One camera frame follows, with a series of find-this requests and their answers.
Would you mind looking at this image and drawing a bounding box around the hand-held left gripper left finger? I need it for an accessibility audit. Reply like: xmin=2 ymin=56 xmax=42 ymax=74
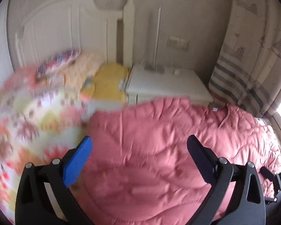
xmin=15 ymin=136 xmax=94 ymax=225

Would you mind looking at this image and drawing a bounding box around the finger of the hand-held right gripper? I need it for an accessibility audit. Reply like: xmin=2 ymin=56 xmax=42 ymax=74
xmin=260 ymin=167 xmax=276 ymax=180

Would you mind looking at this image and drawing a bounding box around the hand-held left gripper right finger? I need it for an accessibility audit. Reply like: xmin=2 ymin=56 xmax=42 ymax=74
xmin=187 ymin=135 xmax=267 ymax=225

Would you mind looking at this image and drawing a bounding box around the pink quilted coat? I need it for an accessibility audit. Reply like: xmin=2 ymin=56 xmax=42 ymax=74
xmin=85 ymin=97 xmax=281 ymax=225

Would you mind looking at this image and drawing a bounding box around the floral bed sheet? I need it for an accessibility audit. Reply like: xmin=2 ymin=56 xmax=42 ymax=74
xmin=0 ymin=66 xmax=89 ymax=225

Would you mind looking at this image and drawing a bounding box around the white nightstand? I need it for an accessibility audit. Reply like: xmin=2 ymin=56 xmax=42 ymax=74
xmin=125 ymin=64 xmax=213 ymax=107

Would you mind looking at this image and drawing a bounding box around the yellow pillow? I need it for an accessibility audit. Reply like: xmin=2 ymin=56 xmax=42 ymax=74
xmin=81 ymin=63 xmax=132 ymax=104

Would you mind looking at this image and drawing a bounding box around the colourful patterned pillow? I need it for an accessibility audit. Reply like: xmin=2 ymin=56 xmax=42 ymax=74
xmin=36 ymin=49 xmax=81 ymax=79

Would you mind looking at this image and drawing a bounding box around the printed beige curtain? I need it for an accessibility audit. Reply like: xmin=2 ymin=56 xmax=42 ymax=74
xmin=208 ymin=0 xmax=281 ymax=118

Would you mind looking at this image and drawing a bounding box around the thin white stand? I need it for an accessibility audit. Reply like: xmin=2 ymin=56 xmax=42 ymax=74
xmin=144 ymin=7 xmax=162 ymax=71

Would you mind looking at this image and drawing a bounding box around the white wooden headboard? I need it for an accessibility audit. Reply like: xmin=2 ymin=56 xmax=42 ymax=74
xmin=14 ymin=0 xmax=135 ymax=68

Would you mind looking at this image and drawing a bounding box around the white wall socket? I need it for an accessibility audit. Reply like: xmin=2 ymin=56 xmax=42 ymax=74
xmin=167 ymin=36 xmax=190 ymax=51

